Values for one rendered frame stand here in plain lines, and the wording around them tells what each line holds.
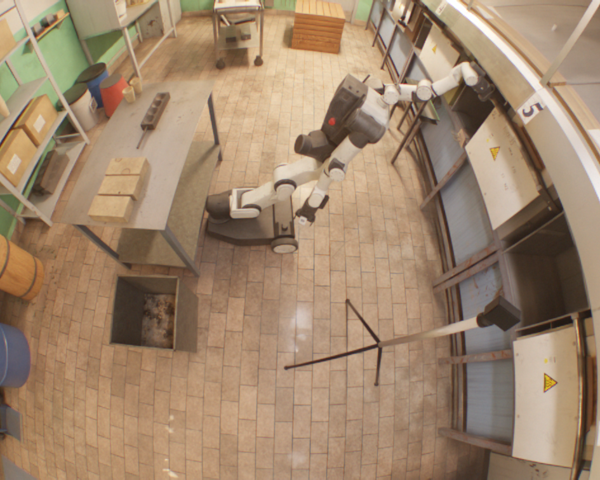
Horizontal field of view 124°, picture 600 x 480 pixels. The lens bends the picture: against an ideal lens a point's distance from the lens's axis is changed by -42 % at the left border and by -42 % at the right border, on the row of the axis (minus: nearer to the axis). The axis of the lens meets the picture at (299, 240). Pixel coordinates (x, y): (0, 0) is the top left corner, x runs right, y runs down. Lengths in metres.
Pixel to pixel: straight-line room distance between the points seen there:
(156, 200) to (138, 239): 0.75
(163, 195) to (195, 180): 0.84
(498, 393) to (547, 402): 0.55
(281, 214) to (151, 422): 1.82
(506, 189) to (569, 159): 0.55
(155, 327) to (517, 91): 2.44
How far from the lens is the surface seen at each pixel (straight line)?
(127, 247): 2.15
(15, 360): 2.80
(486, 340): 1.96
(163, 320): 1.95
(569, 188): 1.15
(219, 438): 2.08
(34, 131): 3.06
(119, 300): 1.79
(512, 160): 1.62
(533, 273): 1.94
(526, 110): 1.36
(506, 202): 1.61
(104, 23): 3.95
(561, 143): 1.22
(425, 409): 2.32
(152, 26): 5.59
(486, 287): 1.96
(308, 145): 1.49
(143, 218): 1.41
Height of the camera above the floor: 1.96
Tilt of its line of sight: 65 degrees down
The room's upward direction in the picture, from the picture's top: 14 degrees clockwise
